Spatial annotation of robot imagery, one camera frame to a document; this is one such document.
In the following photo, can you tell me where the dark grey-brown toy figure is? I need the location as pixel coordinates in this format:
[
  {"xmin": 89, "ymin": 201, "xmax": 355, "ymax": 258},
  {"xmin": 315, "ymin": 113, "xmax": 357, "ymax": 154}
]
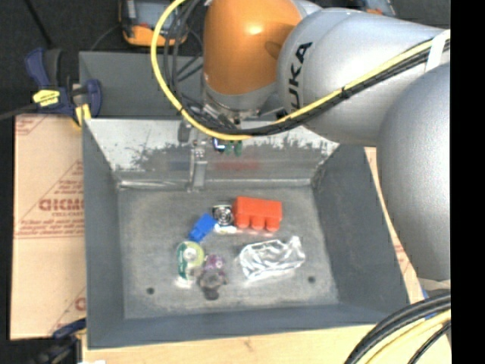
[{"xmin": 196, "ymin": 269, "xmax": 230, "ymax": 301}]

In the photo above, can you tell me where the blue plastic block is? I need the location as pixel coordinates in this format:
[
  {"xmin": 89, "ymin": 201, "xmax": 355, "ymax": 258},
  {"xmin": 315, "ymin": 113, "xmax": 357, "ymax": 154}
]
[{"xmin": 187, "ymin": 212, "xmax": 217, "ymax": 243}]

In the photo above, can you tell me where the grey metal bin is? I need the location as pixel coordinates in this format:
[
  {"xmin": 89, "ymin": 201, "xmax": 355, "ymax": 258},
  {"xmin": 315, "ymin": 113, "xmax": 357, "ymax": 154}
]
[{"xmin": 78, "ymin": 50, "xmax": 412, "ymax": 349}]

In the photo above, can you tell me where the orange-red toy building block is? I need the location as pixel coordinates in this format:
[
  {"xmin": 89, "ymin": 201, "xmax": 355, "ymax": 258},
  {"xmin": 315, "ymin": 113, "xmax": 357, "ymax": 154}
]
[{"xmin": 231, "ymin": 196, "xmax": 283, "ymax": 232}]

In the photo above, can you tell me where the clear plastic packet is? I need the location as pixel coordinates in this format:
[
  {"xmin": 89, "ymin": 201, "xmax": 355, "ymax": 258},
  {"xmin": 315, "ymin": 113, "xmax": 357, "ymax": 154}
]
[{"xmin": 236, "ymin": 235, "xmax": 307, "ymax": 281}]

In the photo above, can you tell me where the green and white round container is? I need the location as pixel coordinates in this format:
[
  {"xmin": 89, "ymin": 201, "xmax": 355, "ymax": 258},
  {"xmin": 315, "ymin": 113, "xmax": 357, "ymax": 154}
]
[{"xmin": 175, "ymin": 240, "xmax": 206, "ymax": 281}]

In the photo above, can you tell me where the purple small toy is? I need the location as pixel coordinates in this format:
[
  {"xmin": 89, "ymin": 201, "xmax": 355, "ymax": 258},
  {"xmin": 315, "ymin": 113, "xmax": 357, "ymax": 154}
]
[{"xmin": 204, "ymin": 253, "xmax": 227, "ymax": 273}]

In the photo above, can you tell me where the brown cardboard board red print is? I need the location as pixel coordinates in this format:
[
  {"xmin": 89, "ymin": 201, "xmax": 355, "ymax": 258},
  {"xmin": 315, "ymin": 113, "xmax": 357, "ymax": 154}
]
[{"xmin": 9, "ymin": 113, "xmax": 427, "ymax": 341}]

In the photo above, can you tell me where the round silver metal part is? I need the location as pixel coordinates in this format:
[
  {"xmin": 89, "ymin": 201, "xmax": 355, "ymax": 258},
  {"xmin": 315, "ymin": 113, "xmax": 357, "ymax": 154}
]
[{"xmin": 211, "ymin": 203, "xmax": 233, "ymax": 227}]

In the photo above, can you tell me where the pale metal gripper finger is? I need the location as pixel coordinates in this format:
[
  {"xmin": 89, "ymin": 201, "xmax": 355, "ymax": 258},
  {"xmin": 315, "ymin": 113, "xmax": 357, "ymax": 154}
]
[
  {"xmin": 188, "ymin": 148, "xmax": 209, "ymax": 193},
  {"xmin": 177, "ymin": 121, "xmax": 193, "ymax": 145}
]

